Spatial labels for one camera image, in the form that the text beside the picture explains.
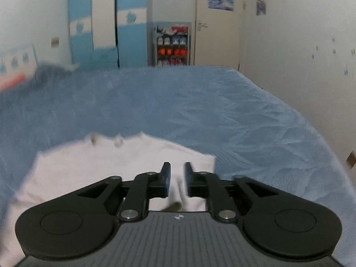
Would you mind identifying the white printed t-shirt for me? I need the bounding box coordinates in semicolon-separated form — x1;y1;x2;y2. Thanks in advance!
1;133;215;266

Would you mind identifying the blue bedspread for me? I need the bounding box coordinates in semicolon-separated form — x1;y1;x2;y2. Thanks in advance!
1;66;355;266

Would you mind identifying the shoe rack with shoes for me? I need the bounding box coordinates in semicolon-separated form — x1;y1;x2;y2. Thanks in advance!
153;22;191;67

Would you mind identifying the blue pillow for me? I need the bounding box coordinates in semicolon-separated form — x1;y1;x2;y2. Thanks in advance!
33;63;80;86

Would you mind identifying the white door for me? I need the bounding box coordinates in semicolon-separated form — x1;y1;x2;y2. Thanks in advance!
194;0;244;69

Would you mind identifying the blue white wardrobe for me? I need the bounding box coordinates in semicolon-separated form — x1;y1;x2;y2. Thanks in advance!
68;0;148;70

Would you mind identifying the white blue headboard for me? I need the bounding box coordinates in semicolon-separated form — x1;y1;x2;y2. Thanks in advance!
0;44;37;92

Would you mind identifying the blue poster on door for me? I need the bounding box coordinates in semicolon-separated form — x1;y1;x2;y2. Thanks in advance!
208;0;234;12

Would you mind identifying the small poster on wall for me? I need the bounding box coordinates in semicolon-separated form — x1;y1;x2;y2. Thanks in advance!
256;0;266;16

